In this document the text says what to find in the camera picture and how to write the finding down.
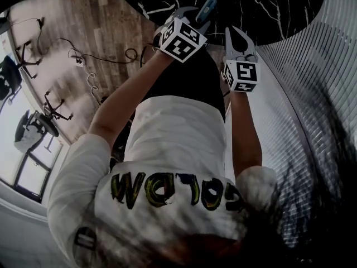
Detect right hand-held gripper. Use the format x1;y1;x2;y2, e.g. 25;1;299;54
221;25;262;93

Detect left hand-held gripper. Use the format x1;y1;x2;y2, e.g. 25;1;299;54
153;6;211;64

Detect dark teal oblong object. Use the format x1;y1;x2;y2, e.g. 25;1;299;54
195;0;218;23

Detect person's left forearm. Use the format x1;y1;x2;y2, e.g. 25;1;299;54
87;48;174;148

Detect person's right forearm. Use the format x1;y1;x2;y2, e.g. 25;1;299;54
229;90;263;179

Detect black marble round table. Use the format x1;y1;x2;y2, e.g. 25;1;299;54
110;0;326;47

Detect black trousers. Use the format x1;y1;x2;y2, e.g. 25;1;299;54
140;44;227;123

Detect white printed T-shirt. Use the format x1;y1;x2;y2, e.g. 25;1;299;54
46;94;279;268

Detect black office chair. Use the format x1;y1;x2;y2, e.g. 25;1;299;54
0;40;43;101
13;90;74;154

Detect black framed window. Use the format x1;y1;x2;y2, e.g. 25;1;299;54
13;137;64;204

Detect black floor cable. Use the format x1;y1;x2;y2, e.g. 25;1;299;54
10;16;146;67

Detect white coiled cable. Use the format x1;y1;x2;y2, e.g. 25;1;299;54
85;65;100;101

